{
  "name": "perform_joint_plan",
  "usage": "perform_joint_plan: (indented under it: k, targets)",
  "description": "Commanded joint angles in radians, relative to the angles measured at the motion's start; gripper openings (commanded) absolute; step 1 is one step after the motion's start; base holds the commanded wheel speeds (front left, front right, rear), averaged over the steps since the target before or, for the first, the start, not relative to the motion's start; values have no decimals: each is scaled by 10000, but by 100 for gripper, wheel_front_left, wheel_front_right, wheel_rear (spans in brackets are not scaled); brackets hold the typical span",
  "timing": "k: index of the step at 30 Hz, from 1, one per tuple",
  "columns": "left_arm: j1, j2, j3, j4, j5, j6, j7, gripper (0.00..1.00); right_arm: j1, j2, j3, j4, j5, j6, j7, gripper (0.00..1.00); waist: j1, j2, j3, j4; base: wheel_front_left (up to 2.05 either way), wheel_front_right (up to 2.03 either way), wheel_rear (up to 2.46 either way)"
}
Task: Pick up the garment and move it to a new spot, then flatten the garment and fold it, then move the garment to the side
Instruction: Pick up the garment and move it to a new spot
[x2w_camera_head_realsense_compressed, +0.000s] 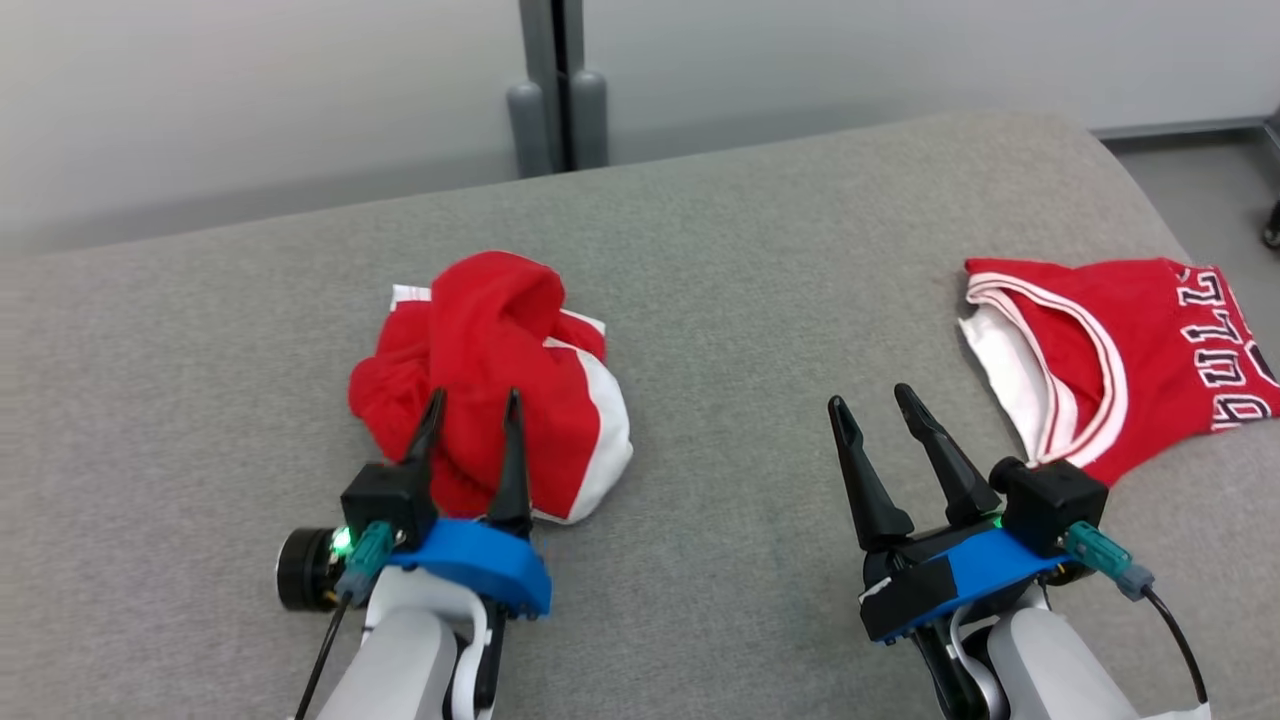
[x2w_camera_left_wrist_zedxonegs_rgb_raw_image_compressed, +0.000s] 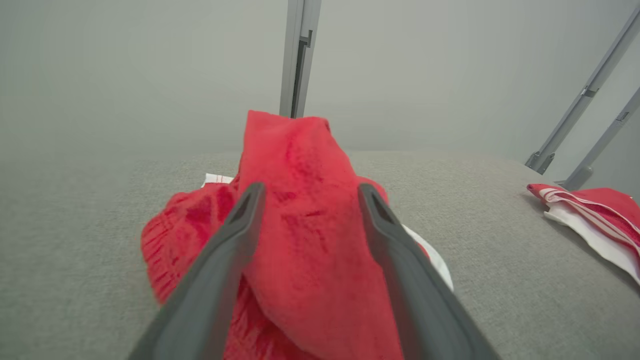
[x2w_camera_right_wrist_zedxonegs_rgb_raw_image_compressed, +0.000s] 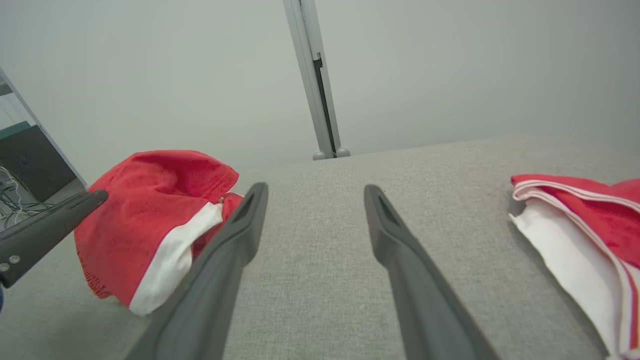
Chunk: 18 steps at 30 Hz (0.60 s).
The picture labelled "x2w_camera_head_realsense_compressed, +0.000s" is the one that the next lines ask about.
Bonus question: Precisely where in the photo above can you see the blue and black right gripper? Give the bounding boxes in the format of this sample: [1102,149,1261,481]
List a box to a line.
[827,382,1067,644]

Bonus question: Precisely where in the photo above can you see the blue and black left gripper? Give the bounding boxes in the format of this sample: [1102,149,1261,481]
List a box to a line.
[384,387,554,619]

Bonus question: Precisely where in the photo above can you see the red and white shorts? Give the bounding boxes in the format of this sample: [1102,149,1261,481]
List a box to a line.
[347,250,635,527]

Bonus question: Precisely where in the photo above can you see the red and white basketball jersey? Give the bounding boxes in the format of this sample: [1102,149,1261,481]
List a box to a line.
[957,256,1280,489]

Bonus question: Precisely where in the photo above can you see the left camera cable teal plug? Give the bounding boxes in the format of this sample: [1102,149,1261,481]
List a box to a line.
[292,519,399,720]

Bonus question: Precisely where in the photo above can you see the camera cable teal plug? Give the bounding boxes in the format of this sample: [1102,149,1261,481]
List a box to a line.
[1061,519,1212,707]
[292,519,399,720]

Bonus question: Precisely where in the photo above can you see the right camera cable teal plug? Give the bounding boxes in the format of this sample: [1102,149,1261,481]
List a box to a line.
[1061,519,1212,707]

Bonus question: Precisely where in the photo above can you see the grey aluminium partition post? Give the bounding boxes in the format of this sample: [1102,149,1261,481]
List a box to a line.
[505,0,610,180]

